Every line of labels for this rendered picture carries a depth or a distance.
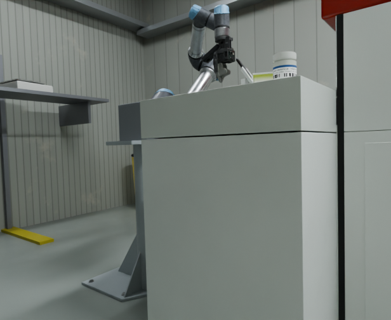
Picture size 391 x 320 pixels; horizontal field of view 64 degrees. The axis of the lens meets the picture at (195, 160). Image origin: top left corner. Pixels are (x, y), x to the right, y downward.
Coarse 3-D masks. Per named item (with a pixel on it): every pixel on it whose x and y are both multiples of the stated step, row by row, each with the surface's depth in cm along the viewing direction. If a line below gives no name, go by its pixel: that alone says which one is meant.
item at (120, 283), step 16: (112, 144) 167; (128, 144) 160; (144, 224) 168; (144, 240) 169; (128, 256) 190; (144, 256) 170; (112, 272) 195; (128, 272) 191; (144, 272) 170; (96, 288) 174; (112, 288) 173; (128, 288) 164; (144, 288) 171
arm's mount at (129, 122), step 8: (128, 104) 169; (136, 104) 165; (120, 112) 173; (128, 112) 169; (136, 112) 165; (120, 120) 174; (128, 120) 170; (136, 120) 166; (120, 128) 174; (128, 128) 170; (136, 128) 166; (120, 136) 174; (128, 136) 170; (136, 136) 166
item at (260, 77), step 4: (260, 72) 109; (264, 72) 108; (268, 72) 108; (272, 72) 108; (256, 76) 109; (260, 76) 109; (264, 76) 109; (268, 76) 108; (272, 76) 108; (256, 80) 109; (260, 80) 109; (264, 80) 109
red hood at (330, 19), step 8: (328, 0) 110; (336, 0) 108; (344, 0) 107; (352, 0) 105; (360, 0) 104; (368, 0) 102; (376, 0) 101; (384, 0) 100; (328, 8) 110; (336, 8) 108; (344, 8) 107; (352, 8) 105; (360, 8) 104; (328, 16) 110; (328, 24) 117
